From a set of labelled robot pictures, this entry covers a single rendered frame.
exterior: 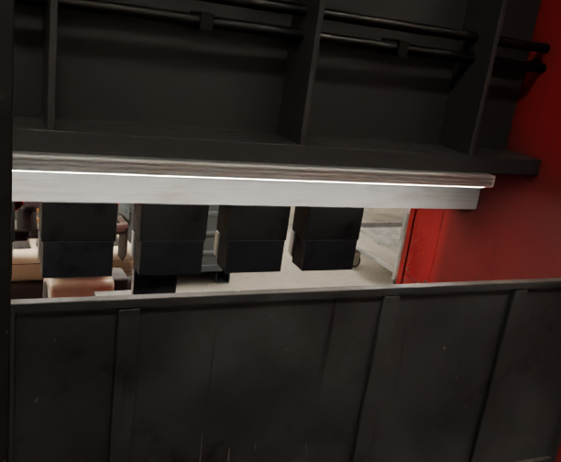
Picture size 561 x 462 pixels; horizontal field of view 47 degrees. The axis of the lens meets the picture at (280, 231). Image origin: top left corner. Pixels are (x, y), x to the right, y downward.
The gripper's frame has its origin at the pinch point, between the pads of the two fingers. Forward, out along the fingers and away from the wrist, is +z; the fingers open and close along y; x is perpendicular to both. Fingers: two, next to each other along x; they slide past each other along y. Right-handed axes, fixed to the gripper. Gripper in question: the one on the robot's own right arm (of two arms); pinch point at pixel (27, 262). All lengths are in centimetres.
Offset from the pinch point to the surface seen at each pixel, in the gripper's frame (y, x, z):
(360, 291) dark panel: 39, -110, 18
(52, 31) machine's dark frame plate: -6, -95, -28
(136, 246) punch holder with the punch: 16, -56, 3
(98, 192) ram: 7, -66, -7
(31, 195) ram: -6, -65, -7
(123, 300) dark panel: 0, -108, 16
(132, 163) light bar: 8, -89, -8
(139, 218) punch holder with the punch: 16, -63, -2
